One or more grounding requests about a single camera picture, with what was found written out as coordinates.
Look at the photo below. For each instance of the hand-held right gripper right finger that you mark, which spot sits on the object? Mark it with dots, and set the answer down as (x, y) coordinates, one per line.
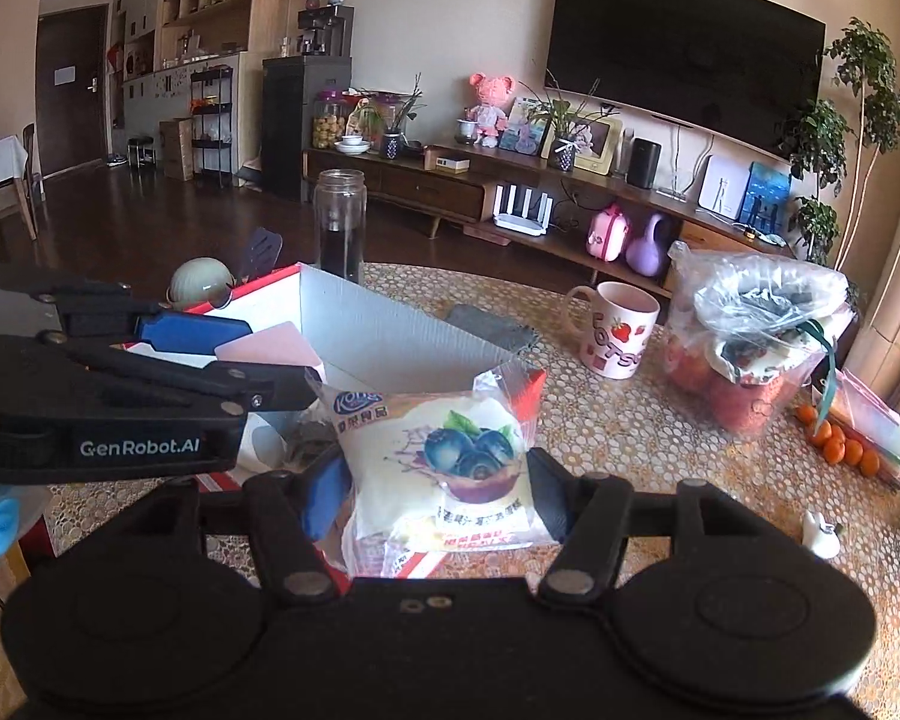
(544, 495)

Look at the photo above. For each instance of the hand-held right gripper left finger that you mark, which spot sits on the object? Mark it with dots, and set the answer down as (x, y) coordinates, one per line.
(322, 499)

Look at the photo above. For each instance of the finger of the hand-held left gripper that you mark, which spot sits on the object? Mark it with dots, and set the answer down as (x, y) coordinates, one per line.
(270, 390)
(195, 334)

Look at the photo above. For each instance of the pink notepad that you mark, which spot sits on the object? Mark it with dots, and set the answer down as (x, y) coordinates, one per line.
(270, 349)

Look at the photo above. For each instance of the blueberry bread packet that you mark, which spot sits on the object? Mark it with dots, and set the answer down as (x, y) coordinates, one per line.
(450, 450)

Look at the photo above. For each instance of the red shoe box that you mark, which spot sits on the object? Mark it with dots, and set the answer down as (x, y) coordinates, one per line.
(390, 330)

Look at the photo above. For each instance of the small white toy figure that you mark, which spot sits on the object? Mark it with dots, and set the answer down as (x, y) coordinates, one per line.
(821, 532)

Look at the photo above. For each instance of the patterned tablecloth desktop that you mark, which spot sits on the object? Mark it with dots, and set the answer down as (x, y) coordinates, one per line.
(645, 450)

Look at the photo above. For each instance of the pale green round object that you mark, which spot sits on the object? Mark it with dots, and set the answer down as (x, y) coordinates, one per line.
(199, 285)

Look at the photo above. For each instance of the grey cloth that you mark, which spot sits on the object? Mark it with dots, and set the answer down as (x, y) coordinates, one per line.
(491, 326)

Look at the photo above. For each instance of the pink strawberry mug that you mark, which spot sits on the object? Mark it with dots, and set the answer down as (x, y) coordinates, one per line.
(619, 334)

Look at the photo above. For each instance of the empty glass jar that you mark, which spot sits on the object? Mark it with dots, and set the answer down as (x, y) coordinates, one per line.
(339, 221)

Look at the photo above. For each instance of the cardboard box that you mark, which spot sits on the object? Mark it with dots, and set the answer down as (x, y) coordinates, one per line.
(176, 148)

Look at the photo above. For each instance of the small black stool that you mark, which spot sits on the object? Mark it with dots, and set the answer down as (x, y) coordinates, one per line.
(141, 150)

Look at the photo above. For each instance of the black shelving rack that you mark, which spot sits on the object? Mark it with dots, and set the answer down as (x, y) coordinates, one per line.
(211, 124)

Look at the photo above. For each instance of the black cabinet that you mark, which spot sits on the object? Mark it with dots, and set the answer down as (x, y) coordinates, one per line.
(292, 127)

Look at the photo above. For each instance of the wooden dining chair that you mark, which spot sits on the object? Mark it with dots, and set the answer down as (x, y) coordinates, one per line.
(30, 172)

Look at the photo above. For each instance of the white bowl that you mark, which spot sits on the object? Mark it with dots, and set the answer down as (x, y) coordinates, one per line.
(352, 144)

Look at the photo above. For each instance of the snack jar with purple lid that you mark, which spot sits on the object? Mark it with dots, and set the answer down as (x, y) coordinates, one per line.
(328, 120)

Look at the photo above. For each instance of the plastic bag with orange basket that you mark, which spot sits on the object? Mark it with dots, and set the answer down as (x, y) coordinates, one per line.
(757, 337)

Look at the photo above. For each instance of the purple kettlebell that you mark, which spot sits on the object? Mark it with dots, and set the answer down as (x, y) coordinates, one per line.
(649, 247)

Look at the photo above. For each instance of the pink toy suitcase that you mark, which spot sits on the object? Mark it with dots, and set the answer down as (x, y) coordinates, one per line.
(607, 232)

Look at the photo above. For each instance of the dark wooden door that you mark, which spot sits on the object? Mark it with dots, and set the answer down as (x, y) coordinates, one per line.
(71, 90)

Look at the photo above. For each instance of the wooden television console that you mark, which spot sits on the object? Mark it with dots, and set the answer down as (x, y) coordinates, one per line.
(457, 180)

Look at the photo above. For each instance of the small plant in dark vase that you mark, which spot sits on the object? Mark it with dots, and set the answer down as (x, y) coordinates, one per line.
(394, 124)

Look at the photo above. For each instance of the white router with antennas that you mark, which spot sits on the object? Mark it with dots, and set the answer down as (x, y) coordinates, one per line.
(525, 206)

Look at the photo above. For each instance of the small cream box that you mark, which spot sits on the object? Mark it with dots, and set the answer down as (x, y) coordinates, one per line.
(446, 160)

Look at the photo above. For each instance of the pile of tangerines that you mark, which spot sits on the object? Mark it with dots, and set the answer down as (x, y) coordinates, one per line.
(836, 450)

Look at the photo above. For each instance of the silver cup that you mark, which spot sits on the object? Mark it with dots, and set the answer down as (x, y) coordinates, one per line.
(465, 131)

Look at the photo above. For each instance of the black coffee machine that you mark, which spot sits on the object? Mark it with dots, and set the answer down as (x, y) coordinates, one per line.
(326, 30)

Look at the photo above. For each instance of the black speaker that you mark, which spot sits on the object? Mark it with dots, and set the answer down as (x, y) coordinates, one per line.
(643, 163)

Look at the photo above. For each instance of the pink doll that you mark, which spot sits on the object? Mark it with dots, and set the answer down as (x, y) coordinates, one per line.
(487, 109)

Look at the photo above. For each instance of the small blue picture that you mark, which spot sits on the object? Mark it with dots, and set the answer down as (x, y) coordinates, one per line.
(523, 127)

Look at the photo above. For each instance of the orchid plant in patterned vase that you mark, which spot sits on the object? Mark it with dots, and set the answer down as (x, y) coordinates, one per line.
(562, 127)

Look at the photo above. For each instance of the tall potted tree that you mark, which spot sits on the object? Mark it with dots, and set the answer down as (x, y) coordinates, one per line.
(855, 127)

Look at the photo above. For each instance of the yellow photo frame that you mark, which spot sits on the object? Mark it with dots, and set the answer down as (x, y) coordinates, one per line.
(596, 142)

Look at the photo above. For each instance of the wall television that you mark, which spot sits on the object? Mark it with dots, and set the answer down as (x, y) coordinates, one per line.
(682, 45)

